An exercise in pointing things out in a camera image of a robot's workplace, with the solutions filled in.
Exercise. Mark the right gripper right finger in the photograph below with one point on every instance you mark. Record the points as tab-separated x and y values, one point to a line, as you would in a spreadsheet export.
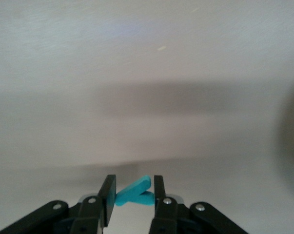
163	217

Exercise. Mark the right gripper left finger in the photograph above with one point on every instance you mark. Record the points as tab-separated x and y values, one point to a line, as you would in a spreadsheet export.
98	214

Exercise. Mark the teal foam letter y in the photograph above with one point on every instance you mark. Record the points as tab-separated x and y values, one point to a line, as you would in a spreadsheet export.
134	191

